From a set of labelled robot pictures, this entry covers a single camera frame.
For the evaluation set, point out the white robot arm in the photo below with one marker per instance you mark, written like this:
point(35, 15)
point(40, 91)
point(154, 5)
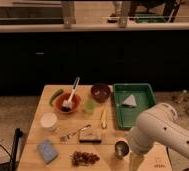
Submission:
point(157, 124)

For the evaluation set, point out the dark purple bowl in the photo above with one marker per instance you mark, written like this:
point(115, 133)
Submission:
point(100, 92)

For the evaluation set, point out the orange bowl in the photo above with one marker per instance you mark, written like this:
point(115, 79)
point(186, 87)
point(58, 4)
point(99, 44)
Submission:
point(75, 103)

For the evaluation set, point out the small green cup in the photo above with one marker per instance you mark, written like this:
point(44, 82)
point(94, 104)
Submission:
point(89, 106)

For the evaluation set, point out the yellow banana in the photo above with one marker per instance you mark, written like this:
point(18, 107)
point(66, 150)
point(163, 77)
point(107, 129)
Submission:
point(104, 119)

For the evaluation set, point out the green cucumber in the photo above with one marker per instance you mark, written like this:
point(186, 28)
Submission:
point(54, 95)

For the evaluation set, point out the green tray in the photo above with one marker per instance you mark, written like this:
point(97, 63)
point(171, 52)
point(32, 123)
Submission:
point(126, 115)

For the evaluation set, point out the dark rectangular block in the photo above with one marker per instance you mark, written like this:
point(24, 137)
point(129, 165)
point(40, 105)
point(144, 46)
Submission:
point(90, 136)

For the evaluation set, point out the white lidded container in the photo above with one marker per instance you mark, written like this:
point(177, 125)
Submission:
point(49, 121)

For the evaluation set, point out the silver fork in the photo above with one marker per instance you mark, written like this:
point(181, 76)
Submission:
point(68, 136)

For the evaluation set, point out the metal cup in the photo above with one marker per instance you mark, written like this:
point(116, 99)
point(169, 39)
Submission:
point(121, 149)

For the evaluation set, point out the blue sponge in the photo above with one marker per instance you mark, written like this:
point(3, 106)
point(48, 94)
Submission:
point(47, 151)

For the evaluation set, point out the black chair frame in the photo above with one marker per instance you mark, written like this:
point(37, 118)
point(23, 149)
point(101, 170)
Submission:
point(13, 154)

